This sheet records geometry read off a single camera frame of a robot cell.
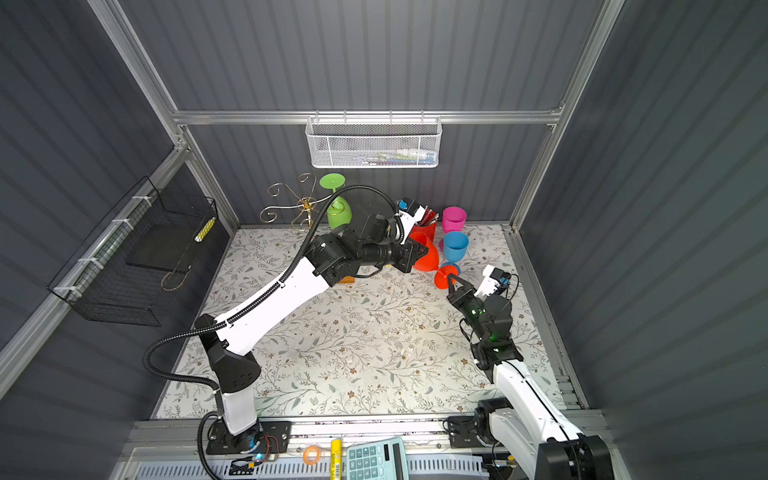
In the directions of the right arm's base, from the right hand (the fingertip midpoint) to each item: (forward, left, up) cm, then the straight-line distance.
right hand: (451, 278), depth 78 cm
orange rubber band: (-37, +37, -20) cm, 56 cm away
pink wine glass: (+30, -5, -7) cm, 31 cm away
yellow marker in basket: (+12, +68, +7) cm, 69 cm away
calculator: (-38, +19, -19) cm, 47 cm away
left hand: (-1, +7, +13) cm, 15 cm away
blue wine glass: (+18, -4, -7) cm, 20 cm away
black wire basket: (+2, +79, +10) cm, 79 cm away
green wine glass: (+22, +32, +4) cm, 39 cm away
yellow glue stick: (-38, +29, -19) cm, 52 cm away
